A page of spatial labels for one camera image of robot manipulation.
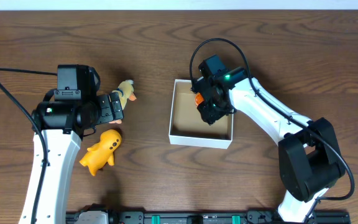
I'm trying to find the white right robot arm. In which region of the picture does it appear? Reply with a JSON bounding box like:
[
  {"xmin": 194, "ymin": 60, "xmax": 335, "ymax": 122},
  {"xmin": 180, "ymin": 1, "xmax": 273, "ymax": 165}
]
[{"xmin": 191, "ymin": 65, "xmax": 347, "ymax": 223}]

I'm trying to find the yellow plush duck toy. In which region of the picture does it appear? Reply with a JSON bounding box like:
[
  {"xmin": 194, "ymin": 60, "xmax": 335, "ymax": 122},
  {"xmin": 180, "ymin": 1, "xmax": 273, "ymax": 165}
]
[{"xmin": 112, "ymin": 80, "xmax": 137, "ymax": 110}]

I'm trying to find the white cardboard box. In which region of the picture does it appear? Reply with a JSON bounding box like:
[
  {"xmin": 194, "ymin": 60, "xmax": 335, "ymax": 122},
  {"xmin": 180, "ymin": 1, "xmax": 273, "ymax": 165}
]
[{"xmin": 168, "ymin": 79, "xmax": 234, "ymax": 149}]

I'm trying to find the orange rubber dog toy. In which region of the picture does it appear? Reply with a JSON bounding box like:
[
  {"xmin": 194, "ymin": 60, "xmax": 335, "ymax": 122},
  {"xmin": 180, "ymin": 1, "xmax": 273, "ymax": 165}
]
[{"xmin": 80, "ymin": 129, "xmax": 122, "ymax": 176}]

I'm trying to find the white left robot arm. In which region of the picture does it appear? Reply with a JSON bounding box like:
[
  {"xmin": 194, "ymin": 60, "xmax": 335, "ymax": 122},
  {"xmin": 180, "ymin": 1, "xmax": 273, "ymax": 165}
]
[{"xmin": 19, "ymin": 88, "xmax": 124, "ymax": 223}]

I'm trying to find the orange round disc toy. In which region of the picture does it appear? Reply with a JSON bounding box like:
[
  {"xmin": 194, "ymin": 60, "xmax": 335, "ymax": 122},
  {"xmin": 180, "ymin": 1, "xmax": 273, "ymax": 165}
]
[{"xmin": 195, "ymin": 93, "xmax": 204, "ymax": 106}]

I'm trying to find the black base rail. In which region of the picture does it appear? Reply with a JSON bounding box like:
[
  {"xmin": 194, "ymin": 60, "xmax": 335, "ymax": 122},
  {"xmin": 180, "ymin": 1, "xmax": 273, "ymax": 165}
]
[{"xmin": 65, "ymin": 203, "xmax": 351, "ymax": 224}]

